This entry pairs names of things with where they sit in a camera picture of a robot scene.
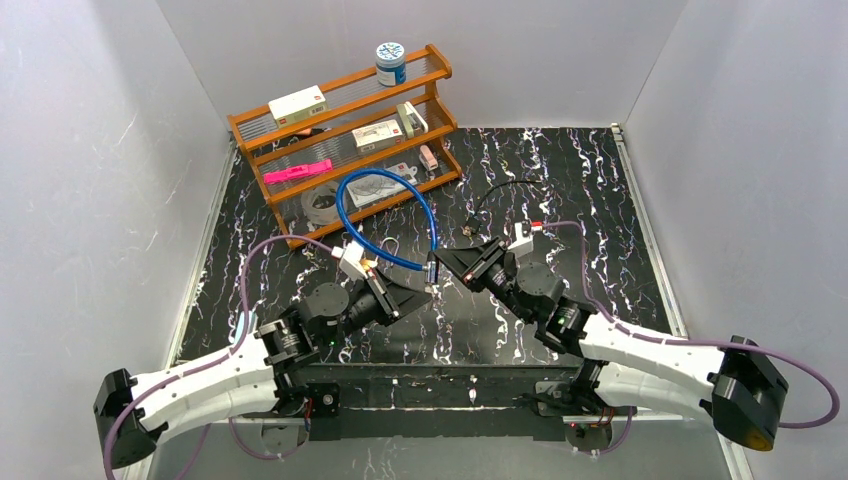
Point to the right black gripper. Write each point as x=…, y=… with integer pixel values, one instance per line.
x=486, y=259

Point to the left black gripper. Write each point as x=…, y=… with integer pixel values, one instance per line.
x=382, y=294

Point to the blue cable bike lock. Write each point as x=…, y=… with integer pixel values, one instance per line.
x=431, y=268

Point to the black cable padlock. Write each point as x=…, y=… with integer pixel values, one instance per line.
x=473, y=223

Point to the brass padlock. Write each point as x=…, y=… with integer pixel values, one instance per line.
x=390, y=245

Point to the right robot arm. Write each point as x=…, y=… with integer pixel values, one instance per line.
x=731, y=385

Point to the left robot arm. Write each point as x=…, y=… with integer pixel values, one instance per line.
x=137, y=413

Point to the packaged item bottom shelf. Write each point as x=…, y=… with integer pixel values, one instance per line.
x=371, y=188

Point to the clear tape roll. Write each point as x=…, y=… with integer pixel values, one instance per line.
x=319, y=204

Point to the white box middle shelf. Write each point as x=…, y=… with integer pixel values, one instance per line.
x=377, y=136

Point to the white box shelf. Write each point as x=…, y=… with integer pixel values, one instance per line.
x=298, y=106
x=377, y=136

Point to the pink plastic tool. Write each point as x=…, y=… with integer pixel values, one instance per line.
x=298, y=172

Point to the orange wooden shelf rack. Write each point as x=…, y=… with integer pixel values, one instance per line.
x=290, y=163

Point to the blue lidded jar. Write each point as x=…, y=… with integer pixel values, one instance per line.
x=390, y=64

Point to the white box top shelf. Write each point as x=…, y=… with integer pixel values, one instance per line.
x=298, y=106

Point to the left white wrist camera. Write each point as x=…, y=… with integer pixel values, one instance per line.
x=352, y=261

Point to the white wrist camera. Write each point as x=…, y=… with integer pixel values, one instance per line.
x=523, y=243
x=352, y=261

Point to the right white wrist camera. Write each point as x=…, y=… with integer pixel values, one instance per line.
x=523, y=243

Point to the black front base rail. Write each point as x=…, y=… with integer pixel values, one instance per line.
x=355, y=401

